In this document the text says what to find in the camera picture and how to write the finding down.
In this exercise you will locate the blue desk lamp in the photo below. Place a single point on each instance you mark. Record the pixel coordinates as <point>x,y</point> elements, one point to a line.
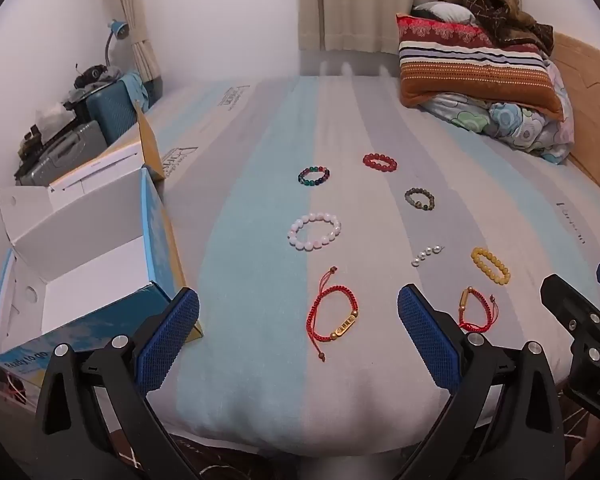
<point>117,29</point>

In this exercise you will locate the white and blue cardboard box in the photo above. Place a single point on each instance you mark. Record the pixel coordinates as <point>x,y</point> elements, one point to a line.
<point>95,280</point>

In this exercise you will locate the teal cloth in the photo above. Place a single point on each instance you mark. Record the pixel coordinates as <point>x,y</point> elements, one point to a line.
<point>135,87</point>

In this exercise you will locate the narrow beige curtain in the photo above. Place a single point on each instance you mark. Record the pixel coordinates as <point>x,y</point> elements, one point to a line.
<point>140,35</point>

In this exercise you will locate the brown blanket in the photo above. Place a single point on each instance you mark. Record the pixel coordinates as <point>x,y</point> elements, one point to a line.
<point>500,5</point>

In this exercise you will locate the grey suitcase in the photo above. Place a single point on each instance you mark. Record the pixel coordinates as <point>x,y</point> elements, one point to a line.
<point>65,155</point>

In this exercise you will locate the striped bed mattress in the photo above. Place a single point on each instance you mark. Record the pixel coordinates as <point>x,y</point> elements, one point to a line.
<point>260,160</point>

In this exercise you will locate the grey white pillow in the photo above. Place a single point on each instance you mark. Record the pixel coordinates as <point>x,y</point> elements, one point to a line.
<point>440,10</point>

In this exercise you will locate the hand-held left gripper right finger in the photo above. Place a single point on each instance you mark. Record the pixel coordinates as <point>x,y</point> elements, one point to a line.
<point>427,340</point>

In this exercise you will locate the floral quilt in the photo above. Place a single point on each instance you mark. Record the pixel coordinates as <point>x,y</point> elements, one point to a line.
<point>510,122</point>

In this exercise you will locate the wooden headboard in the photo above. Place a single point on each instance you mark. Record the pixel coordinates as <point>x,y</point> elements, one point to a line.
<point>595,100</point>

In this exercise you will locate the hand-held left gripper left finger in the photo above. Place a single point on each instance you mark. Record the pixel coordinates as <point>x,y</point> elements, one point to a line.
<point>167,340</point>

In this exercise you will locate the wide beige curtain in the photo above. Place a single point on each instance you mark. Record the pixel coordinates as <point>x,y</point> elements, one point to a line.
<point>370,0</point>

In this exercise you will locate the teal suitcase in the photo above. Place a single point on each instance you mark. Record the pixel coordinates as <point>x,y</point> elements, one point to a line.
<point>110,110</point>

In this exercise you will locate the dark clutter on suitcase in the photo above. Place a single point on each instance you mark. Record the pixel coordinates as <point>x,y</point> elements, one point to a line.
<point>95,74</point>

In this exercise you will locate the striped orange pillow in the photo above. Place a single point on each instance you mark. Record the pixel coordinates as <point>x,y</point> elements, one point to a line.
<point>470,70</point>

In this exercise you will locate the white pearl strand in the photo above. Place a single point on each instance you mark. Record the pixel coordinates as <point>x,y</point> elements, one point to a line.
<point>427,253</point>

